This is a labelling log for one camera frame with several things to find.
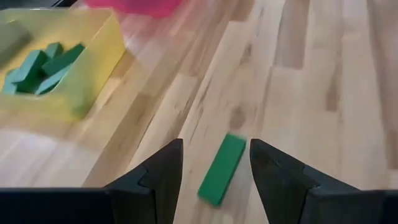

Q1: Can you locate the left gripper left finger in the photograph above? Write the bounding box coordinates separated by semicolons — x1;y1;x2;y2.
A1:
0;138;184;224

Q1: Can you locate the red translucent plastic bin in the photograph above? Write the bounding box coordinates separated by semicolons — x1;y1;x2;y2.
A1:
83;0;184;19

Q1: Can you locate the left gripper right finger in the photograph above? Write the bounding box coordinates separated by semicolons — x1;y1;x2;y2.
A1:
249;138;398;224

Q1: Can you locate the yellow translucent plastic bin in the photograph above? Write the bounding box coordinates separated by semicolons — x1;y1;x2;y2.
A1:
0;7;127;125

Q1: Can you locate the black aluminium table frame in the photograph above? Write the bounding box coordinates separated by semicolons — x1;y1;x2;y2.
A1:
0;0;78;10

